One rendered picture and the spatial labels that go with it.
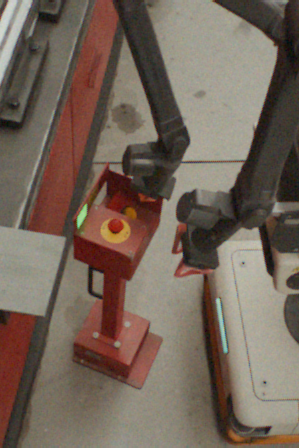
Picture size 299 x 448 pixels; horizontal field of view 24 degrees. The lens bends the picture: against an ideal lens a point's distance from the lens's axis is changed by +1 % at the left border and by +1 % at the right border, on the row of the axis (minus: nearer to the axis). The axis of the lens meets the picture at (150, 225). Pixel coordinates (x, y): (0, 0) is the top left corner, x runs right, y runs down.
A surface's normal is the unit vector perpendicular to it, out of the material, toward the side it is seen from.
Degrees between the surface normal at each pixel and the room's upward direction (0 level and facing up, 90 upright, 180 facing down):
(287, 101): 90
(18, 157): 0
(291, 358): 0
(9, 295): 0
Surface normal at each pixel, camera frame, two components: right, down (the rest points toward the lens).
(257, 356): 0.07, -0.55
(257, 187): 0.04, 0.69
